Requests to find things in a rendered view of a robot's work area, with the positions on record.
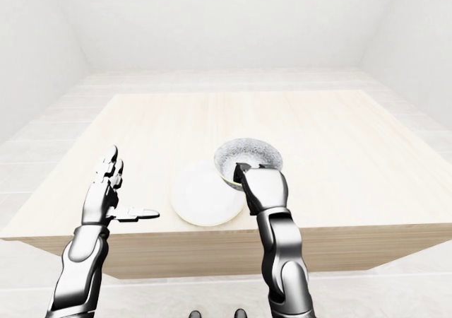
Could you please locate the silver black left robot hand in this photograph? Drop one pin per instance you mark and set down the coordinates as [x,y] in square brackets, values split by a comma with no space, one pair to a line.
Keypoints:
[97,198]

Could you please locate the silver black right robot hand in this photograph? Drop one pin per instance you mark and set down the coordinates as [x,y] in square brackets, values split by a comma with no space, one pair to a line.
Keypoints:
[266,191]

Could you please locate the black patterned bowl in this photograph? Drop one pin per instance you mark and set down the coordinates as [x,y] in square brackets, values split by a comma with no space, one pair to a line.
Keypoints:
[247,153]

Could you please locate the white plate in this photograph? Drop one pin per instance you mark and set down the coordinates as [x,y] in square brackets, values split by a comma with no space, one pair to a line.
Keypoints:
[203,198]

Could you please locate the small dark rounded shape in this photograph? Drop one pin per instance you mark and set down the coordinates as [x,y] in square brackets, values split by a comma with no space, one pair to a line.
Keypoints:
[195,313]
[240,313]

